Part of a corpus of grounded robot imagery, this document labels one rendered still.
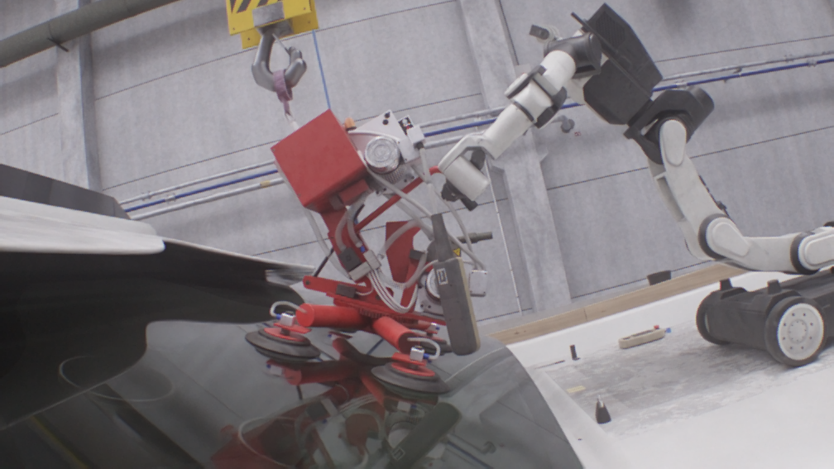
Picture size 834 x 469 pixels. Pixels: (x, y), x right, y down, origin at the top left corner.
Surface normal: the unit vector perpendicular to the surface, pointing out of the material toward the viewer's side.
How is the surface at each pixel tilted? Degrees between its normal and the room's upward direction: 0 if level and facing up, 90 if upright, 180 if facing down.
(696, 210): 90
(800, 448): 23
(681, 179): 112
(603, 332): 90
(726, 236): 90
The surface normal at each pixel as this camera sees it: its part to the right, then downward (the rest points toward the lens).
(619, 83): -0.24, 0.39
